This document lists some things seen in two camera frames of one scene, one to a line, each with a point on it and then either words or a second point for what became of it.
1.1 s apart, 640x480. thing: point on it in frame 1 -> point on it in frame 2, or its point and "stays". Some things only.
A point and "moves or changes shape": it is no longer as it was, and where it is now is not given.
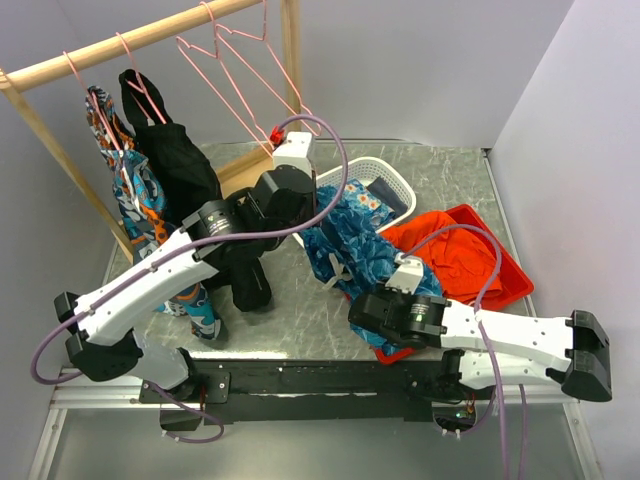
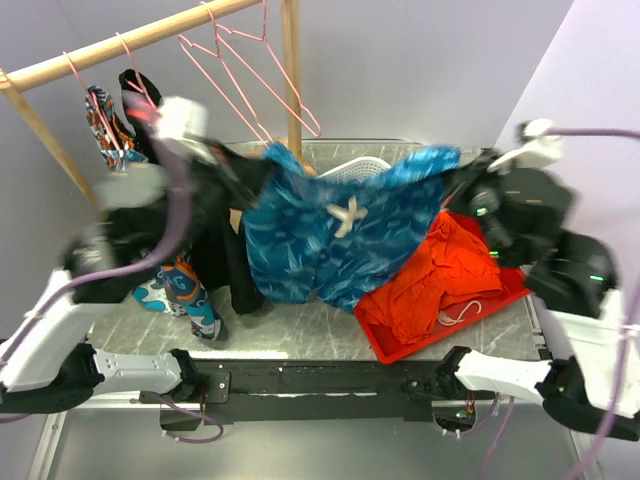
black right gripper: x=385 y=291 -> x=484 y=175
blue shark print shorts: x=350 y=250 moves or changes shape
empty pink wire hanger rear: x=262 y=39 stays
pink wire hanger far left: x=106 y=121 stays
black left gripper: x=312 y=209 -> x=243 y=176
